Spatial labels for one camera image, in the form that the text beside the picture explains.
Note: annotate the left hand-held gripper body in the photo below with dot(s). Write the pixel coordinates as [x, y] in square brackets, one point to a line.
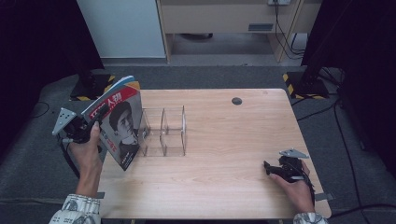
[77, 132]

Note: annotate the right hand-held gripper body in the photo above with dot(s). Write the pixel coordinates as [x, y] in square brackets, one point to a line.
[291, 169]

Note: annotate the magazine with portrait cover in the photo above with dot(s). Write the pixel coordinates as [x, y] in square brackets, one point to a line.
[123, 124]

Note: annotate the clear acrylic divided organizer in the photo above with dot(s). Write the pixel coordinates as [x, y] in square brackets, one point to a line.
[168, 133]

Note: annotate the person's right hand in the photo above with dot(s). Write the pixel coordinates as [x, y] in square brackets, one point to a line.
[300, 194]

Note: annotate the person's left hand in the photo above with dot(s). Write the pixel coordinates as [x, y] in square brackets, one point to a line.
[88, 158]

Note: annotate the black striped stand base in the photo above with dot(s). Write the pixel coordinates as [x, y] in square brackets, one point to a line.
[306, 87]
[90, 88]

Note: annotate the grey tape strip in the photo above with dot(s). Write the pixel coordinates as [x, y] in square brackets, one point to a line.
[323, 196]
[100, 195]

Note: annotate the person's right patterned sleeve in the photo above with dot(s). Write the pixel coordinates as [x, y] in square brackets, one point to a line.
[309, 218]

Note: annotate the person's patterned sleeve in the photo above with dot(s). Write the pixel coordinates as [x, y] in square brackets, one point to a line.
[77, 210]
[309, 218]

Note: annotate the person's left patterned sleeve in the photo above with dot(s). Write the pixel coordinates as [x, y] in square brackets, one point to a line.
[77, 210]

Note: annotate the white cabinet panel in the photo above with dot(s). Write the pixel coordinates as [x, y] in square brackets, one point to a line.
[124, 28]

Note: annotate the black curtain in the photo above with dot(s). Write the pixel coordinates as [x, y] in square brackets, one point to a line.
[358, 62]
[37, 46]

